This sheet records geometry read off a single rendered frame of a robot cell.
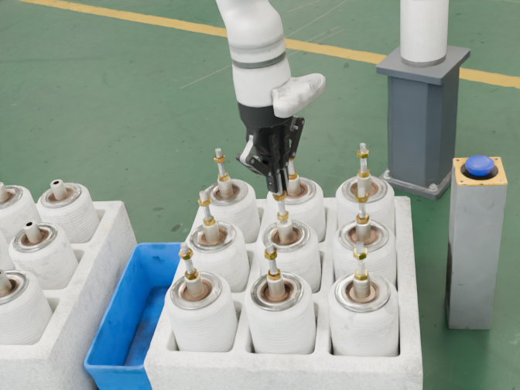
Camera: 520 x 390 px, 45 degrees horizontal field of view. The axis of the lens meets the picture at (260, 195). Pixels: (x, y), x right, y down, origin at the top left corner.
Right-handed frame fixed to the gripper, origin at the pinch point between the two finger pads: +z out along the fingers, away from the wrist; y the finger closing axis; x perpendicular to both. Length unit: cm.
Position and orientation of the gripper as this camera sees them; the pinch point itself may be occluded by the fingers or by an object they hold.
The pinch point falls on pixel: (277, 179)
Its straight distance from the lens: 91.2
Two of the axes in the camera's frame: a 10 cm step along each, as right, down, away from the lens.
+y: -6.3, 5.3, -5.7
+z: 1.4, 8.0, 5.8
